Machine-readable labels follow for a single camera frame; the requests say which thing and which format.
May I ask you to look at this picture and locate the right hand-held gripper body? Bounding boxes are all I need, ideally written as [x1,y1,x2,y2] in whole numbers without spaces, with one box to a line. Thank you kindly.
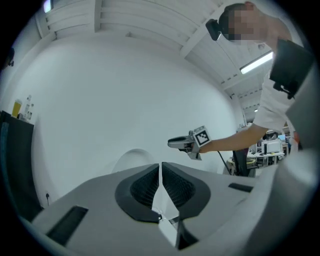
[186,125,213,161]

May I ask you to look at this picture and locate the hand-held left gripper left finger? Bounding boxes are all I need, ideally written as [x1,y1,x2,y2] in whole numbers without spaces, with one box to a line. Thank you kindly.
[31,163,178,256]

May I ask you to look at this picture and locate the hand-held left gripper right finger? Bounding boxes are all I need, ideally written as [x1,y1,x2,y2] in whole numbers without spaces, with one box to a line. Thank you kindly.
[161,161,257,251]

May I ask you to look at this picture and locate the white toilet lid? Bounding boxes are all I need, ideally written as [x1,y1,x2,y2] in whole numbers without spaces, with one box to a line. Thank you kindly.
[111,148,157,174]

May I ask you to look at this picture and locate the person's right forearm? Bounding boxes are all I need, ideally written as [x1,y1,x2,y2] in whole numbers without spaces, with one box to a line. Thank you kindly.
[199,122,268,155]

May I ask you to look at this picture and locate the black office chair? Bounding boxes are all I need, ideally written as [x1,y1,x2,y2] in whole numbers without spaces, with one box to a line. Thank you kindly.
[232,148,251,177]

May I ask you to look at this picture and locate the white shirt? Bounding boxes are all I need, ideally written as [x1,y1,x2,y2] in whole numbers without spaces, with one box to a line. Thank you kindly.
[252,37,302,135]

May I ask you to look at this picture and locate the black cabinet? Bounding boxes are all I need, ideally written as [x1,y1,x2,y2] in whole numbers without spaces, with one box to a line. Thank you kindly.
[0,109,35,221]

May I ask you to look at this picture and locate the long ceiling light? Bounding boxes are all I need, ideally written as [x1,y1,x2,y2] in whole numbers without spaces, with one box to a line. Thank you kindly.
[239,51,274,75]

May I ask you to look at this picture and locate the clear bottles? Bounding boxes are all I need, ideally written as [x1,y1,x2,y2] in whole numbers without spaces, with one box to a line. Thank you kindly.
[23,94,35,123]

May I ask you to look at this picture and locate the black chest device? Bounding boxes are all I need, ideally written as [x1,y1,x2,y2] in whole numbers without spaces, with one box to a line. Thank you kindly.
[268,38,315,100]

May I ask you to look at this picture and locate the yellow drink cup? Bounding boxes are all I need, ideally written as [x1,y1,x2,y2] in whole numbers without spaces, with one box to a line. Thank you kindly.
[12,99,23,118]

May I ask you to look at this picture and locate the person's head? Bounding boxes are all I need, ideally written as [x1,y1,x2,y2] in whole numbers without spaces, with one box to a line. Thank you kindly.
[218,1,288,48]

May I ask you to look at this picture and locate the thick black gripper cable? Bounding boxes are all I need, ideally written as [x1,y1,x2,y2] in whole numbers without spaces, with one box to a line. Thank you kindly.
[217,149,232,175]

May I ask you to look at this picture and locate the black head camera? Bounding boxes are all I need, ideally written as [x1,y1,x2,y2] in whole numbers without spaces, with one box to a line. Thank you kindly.
[205,18,226,41]

